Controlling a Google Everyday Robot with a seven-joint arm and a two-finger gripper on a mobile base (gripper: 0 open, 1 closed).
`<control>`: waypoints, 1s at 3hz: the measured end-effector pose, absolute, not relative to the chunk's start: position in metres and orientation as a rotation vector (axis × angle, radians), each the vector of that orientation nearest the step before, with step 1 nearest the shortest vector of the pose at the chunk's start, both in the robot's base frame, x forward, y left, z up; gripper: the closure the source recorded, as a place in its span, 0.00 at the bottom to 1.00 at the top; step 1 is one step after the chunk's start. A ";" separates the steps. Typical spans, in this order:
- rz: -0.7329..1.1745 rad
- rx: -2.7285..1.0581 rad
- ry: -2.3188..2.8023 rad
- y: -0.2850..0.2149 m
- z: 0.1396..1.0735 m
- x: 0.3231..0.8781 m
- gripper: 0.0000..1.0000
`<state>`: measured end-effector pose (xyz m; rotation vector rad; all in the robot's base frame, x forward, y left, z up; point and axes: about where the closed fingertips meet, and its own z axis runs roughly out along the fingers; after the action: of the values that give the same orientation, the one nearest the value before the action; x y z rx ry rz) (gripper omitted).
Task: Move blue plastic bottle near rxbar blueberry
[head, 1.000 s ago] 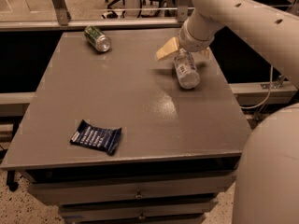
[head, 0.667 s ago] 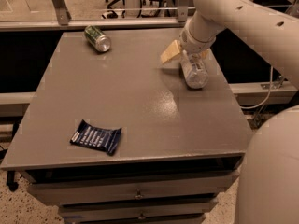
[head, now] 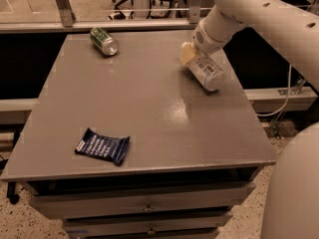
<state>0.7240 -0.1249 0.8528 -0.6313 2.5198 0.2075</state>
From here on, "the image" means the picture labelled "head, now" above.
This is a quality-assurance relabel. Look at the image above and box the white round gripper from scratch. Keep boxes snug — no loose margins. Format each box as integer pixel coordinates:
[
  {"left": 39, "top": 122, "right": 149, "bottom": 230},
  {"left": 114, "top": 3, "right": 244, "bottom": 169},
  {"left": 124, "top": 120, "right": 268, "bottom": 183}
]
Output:
[{"left": 179, "top": 5, "right": 246, "bottom": 66}]

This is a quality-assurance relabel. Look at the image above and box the clear blue-label plastic bottle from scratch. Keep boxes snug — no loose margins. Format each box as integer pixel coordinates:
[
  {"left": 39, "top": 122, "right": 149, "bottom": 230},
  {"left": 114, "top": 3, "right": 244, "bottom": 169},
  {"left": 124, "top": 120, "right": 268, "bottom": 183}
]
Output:
[{"left": 188, "top": 57, "right": 225, "bottom": 92}]

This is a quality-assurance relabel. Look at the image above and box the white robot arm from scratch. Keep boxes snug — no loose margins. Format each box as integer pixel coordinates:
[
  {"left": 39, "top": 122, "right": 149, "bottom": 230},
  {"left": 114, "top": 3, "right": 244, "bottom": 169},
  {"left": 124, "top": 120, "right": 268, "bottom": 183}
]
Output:
[{"left": 179, "top": 0, "right": 319, "bottom": 239}]

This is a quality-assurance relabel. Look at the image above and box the dark blue rxbar wrapper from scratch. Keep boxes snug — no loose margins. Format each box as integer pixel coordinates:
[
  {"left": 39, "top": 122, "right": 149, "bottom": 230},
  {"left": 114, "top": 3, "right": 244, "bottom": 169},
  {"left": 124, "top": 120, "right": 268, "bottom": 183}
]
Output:
[{"left": 75, "top": 128, "right": 130, "bottom": 166}]

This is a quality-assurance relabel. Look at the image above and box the green soda can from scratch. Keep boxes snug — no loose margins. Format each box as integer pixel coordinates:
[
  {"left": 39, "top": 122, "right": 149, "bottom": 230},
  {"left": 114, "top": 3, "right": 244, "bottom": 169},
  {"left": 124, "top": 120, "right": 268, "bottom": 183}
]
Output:
[{"left": 90, "top": 27, "right": 119, "bottom": 56}]

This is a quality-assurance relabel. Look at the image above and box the grey drawer cabinet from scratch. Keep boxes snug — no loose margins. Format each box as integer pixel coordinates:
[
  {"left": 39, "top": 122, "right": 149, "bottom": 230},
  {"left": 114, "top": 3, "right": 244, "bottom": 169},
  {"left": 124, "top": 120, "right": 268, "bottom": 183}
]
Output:
[{"left": 2, "top": 31, "right": 276, "bottom": 239}]

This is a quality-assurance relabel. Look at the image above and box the upper grey drawer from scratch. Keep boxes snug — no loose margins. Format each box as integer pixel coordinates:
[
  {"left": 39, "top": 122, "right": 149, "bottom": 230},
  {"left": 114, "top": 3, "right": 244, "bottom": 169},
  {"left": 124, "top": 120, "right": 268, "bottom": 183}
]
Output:
[{"left": 30, "top": 182, "right": 255, "bottom": 219}]

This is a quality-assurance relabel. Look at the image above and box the grey drawer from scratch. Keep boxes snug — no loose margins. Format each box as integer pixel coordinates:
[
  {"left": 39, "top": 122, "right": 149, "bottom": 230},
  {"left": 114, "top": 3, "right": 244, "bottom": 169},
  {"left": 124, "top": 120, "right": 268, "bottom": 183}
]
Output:
[
  {"left": 63, "top": 211, "right": 232, "bottom": 237},
  {"left": 30, "top": 182, "right": 255, "bottom": 219}
]

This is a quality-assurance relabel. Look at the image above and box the lower grey drawer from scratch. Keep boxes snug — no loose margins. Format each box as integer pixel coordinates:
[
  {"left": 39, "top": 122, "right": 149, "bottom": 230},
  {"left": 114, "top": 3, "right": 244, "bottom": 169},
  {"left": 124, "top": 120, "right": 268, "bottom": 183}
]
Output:
[{"left": 63, "top": 211, "right": 232, "bottom": 237}]

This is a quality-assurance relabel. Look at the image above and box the white cable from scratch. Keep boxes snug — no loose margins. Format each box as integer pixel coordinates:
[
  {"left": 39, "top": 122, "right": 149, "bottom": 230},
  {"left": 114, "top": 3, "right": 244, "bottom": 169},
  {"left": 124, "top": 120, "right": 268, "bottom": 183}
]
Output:
[{"left": 256, "top": 63, "right": 293, "bottom": 118}]

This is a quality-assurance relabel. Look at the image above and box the metal railing frame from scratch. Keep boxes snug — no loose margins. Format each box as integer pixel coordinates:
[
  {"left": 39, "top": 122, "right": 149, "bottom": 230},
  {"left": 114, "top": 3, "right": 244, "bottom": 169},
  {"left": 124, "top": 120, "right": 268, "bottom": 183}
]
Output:
[{"left": 0, "top": 0, "right": 214, "bottom": 34}]

